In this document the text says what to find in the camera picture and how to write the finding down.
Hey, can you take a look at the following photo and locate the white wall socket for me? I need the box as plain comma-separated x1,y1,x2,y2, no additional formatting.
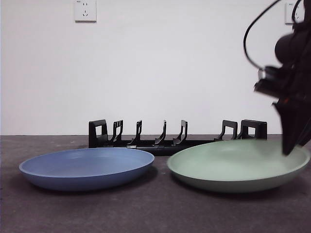
74,0,97,24
284,2,305,26

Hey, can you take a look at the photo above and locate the blue round plate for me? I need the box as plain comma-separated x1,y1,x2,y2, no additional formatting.
18,148,156,191

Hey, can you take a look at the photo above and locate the green round plate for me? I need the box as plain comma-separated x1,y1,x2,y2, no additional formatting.
166,139,311,194

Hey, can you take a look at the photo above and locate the black cable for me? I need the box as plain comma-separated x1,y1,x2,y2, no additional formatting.
291,0,301,23
243,0,287,69

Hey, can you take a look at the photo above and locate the black plastic plate rack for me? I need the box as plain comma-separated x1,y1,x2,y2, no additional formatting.
88,119,268,156

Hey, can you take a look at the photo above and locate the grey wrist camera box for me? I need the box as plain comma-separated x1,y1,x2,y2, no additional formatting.
253,65,292,98

